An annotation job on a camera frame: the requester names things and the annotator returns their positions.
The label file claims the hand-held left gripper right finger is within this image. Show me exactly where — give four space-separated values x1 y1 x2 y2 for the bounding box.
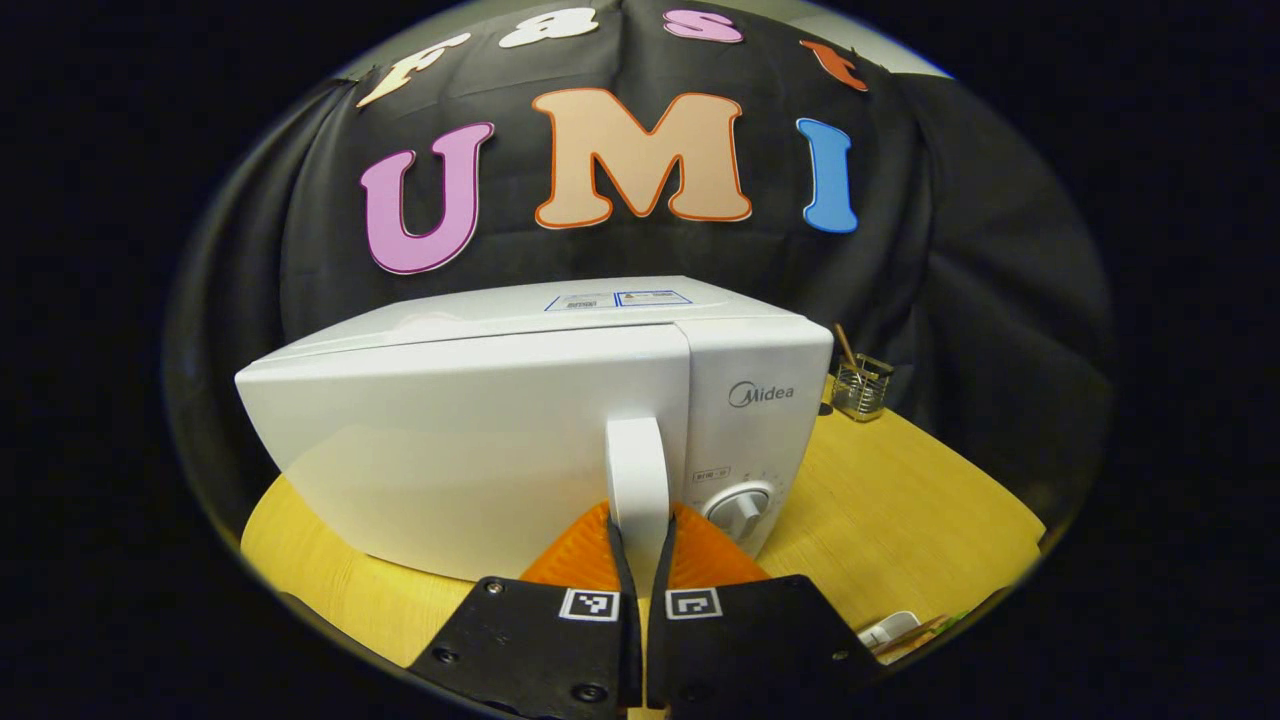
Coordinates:
648 500 886 716

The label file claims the green lettuce bread roll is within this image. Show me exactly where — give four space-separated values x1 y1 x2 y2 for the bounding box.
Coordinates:
880 612 969 658

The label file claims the metal wire utensil holder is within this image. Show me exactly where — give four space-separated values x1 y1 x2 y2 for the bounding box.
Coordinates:
830 352 894 423

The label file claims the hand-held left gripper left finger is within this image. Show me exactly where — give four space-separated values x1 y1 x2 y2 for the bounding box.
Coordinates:
405 500 641 716

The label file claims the white microwave oven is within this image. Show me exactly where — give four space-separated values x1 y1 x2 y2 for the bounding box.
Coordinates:
235 276 834 586

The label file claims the black backdrop cloth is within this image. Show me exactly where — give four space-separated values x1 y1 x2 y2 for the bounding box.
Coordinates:
165 0 1116 541

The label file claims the white rectangular tray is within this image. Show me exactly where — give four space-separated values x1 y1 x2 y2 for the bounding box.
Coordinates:
858 610 926 653

